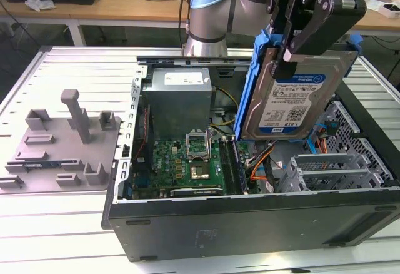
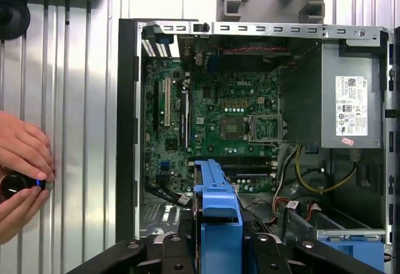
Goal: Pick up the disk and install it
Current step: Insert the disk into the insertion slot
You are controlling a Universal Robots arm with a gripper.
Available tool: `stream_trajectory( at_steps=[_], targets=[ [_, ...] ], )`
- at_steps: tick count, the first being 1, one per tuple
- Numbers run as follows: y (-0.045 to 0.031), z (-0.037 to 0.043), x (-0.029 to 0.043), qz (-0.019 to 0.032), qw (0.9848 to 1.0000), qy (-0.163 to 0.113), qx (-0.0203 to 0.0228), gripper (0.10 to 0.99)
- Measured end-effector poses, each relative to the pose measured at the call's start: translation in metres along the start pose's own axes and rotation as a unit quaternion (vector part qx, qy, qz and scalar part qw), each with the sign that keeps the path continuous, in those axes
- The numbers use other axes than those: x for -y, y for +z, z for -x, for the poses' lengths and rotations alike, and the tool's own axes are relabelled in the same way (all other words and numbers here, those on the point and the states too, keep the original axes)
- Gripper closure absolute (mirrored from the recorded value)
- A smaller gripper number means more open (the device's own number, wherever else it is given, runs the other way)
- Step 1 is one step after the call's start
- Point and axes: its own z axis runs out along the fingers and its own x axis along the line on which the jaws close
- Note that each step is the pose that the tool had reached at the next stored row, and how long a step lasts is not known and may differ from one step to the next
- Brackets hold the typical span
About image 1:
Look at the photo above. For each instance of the small white box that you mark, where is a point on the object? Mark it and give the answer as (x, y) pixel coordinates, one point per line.
(389, 10)

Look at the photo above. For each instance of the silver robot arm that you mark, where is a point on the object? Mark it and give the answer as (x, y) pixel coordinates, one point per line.
(206, 20)

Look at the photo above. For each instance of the wooden desk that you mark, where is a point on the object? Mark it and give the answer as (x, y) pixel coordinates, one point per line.
(109, 5)

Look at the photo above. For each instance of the green motherboard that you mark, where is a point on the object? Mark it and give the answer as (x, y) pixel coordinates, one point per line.
(168, 164)

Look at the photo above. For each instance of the CPU socket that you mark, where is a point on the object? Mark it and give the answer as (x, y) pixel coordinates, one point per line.
(200, 162)

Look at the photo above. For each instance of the black RAM slot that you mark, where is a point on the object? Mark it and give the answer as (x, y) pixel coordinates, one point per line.
(225, 164)

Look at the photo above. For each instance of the grey parts rack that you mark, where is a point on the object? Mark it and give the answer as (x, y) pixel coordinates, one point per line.
(62, 149)

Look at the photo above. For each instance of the RAM stick with chips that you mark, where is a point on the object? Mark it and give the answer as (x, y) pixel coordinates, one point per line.
(239, 166)

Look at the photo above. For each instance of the black case fan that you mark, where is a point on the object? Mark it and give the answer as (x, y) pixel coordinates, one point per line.
(147, 130)

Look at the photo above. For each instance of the white crumpled paper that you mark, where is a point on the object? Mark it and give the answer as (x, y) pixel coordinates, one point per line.
(39, 4)

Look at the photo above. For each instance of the grey metal power supply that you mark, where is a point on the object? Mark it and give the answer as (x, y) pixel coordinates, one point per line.
(175, 105)

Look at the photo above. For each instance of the dark RAM stick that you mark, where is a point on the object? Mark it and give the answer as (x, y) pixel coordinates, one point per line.
(37, 165)

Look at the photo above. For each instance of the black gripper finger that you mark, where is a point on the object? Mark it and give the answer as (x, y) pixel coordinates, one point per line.
(337, 20)
(284, 5)

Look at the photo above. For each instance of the grey metal disk bay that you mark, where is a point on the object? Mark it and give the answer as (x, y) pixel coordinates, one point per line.
(312, 161)

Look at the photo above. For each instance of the black graphics card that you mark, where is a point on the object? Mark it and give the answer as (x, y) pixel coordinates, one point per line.
(197, 192)

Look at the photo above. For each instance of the black open PC case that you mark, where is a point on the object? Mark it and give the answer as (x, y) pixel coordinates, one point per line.
(218, 230)

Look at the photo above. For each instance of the hard disk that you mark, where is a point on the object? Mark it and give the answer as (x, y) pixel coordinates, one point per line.
(290, 105)

